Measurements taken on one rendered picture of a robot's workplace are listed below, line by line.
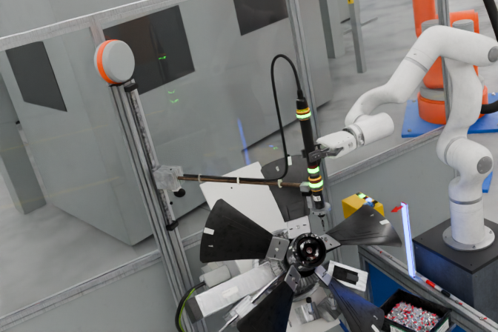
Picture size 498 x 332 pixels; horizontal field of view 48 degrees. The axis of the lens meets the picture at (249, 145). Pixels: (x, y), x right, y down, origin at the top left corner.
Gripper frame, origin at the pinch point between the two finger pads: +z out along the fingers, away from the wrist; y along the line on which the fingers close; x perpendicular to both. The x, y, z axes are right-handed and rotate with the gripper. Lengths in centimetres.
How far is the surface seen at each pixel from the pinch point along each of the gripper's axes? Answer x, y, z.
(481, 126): -147, 210, -298
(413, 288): -71, -1, -35
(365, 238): -35.5, -5.8, -12.7
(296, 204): -21.0, 9.2, 4.1
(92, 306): -64, 70, 78
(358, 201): -45, 30, -35
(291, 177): -13.5, 15.2, 0.9
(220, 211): -13.0, 11.3, 31.0
